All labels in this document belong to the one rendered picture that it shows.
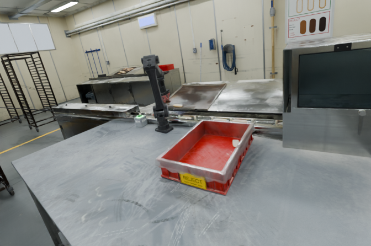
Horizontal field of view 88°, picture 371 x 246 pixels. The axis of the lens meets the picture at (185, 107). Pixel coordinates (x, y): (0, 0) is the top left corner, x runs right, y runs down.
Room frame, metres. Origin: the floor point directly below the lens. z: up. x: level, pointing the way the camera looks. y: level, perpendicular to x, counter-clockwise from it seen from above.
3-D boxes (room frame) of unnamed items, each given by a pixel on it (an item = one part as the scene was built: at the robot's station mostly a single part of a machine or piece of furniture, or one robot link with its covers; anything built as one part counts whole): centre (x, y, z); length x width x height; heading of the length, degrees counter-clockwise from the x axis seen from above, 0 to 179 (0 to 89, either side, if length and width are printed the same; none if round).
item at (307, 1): (1.61, -1.07, 1.50); 0.33 x 0.01 x 0.45; 52
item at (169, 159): (0.86, -0.10, 0.87); 0.49 x 0.34 x 0.10; 146
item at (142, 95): (5.46, 1.50, 0.51); 3.00 x 1.26 x 1.03; 58
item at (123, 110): (2.03, 1.02, 0.89); 1.25 x 0.18 x 0.09; 58
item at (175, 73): (5.27, 0.44, 0.44); 0.70 x 0.55 x 0.87; 58
